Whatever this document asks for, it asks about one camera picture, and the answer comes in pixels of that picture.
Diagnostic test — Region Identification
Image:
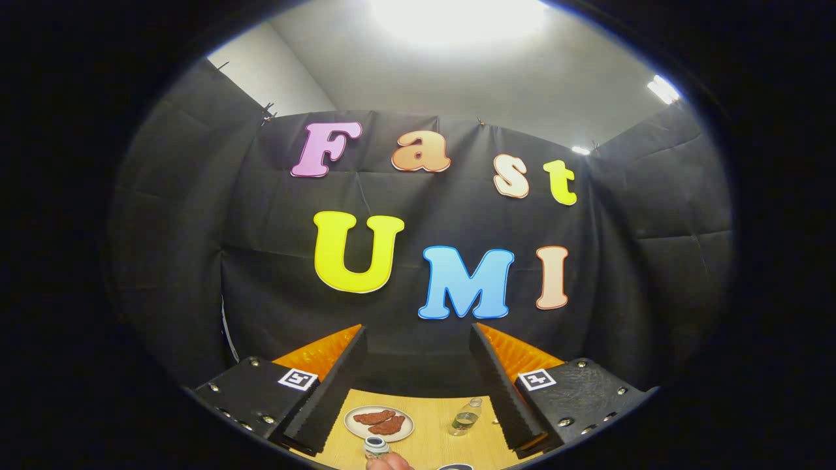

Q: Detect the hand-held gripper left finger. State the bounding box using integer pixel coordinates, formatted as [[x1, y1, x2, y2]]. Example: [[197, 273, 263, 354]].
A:
[[193, 324, 368, 456]]

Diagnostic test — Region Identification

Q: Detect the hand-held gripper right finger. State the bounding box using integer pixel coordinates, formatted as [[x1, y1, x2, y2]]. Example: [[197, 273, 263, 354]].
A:
[[472, 322, 657, 459]]

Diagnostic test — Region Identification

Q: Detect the clear plastic water bottle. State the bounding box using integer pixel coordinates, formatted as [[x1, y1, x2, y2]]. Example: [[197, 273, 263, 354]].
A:
[[448, 397, 484, 437]]

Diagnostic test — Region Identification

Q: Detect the white round plate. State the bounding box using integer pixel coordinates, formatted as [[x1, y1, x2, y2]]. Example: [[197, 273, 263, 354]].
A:
[[344, 405, 415, 443]]

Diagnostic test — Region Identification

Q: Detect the wooden table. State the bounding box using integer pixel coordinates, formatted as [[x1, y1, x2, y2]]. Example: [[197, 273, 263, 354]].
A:
[[291, 390, 539, 470]]

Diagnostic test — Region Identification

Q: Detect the black backdrop cloth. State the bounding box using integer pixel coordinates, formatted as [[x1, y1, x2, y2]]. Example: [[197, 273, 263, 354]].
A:
[[108, 57, 735, 399]]

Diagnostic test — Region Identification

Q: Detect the rectangular ceiling light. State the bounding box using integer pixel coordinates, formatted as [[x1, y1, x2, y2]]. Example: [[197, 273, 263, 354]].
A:
[[647, 74, 681, 105]]

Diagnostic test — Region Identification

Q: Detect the large ceiling light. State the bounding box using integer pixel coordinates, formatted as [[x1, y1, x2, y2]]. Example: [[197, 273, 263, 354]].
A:
[[369, 0, 549, 46]]

